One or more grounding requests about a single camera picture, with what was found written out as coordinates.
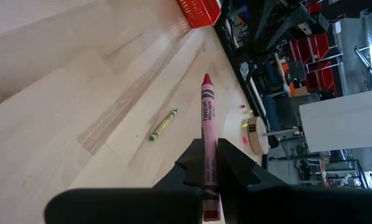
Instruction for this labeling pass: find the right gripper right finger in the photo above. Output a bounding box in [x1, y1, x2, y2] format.
[216, 138, 372, 224]

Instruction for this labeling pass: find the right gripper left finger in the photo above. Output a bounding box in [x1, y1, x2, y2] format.
[44, 138, 205, 224]

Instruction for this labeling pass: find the green crayon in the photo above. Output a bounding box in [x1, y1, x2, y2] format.
[148, 108, 179, 142]

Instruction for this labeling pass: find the white shade wooden base lamp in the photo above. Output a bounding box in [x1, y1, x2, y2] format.
[246, 88, 372, 156]

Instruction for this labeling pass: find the red storage bin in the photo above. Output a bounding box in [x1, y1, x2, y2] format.
[309, 32, 332, 62]
[290, 39, 313, 65]
[318, 62, 338, 97]
[304, 70, 323, 94]

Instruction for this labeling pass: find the red plastic basket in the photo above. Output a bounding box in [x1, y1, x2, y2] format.
[176, 0, 223, 29]

